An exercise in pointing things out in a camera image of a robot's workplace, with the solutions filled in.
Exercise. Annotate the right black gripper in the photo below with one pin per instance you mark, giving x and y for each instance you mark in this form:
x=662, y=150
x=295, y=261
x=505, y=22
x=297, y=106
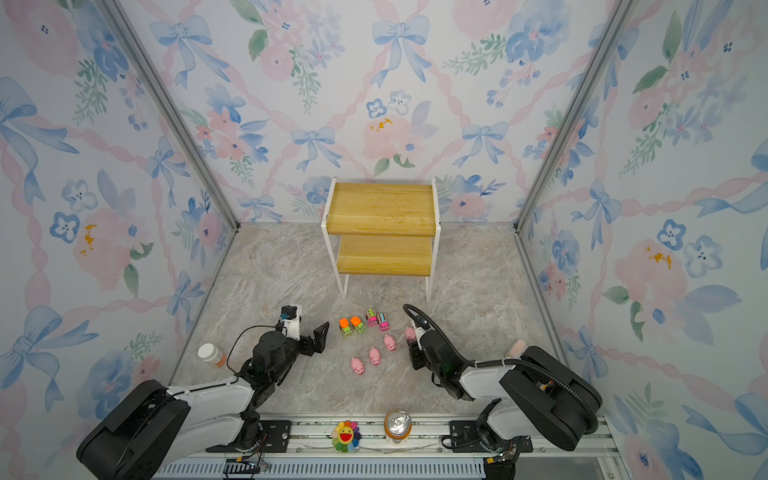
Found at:
x=415, y=355

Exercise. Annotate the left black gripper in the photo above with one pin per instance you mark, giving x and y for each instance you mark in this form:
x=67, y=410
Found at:
x=319, y=342

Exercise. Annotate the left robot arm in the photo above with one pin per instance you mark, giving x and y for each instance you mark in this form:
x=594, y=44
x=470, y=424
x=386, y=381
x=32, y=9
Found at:
x=156, y=425

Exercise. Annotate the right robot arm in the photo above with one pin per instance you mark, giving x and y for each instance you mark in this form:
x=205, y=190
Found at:
x=531, y=393

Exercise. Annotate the right arm mounting base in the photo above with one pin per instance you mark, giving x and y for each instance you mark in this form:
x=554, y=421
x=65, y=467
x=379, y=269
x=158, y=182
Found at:
x=465, y=437

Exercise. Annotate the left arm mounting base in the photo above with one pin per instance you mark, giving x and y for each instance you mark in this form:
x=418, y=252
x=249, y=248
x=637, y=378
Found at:
x=264, y=436

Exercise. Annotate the left green orange toy truck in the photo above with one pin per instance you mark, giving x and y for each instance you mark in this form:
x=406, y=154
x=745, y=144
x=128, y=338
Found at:
x=345, y=327

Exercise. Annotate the green orange toy truck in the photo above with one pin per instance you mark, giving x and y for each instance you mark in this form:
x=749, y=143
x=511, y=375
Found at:
x=345, y=327
x=358, y=324

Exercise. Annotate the right green orange toy truck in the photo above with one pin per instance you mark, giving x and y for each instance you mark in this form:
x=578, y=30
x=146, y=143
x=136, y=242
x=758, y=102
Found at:
x=358, y=324

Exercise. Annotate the pink truck blue top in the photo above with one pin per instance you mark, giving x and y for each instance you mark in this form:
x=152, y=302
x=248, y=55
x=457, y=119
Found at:
x=382, y=323

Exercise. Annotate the pink truck green top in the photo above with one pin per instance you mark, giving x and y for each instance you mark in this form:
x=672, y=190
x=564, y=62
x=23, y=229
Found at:
x=372, y=317

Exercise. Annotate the orange metal can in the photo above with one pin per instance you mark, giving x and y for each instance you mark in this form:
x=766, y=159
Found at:
x=397, y=426

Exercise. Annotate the rainbow smiling flower plush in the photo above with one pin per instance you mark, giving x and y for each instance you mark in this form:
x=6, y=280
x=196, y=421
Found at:
x=346, y=436

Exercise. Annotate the white capped pill bottle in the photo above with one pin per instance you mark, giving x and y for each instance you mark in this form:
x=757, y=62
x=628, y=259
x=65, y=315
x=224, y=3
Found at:
x=212, y=354

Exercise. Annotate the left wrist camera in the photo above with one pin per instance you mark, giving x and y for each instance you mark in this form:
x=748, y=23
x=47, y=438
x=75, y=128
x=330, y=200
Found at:
x=291, y=319

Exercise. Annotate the aluminium mounting rail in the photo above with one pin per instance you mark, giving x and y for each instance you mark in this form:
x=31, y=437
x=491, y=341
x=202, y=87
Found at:
x=310, y=455

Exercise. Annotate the wooden two-tier white-frame shelf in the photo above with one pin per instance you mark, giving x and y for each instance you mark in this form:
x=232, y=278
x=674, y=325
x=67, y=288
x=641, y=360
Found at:
x=382, y=230

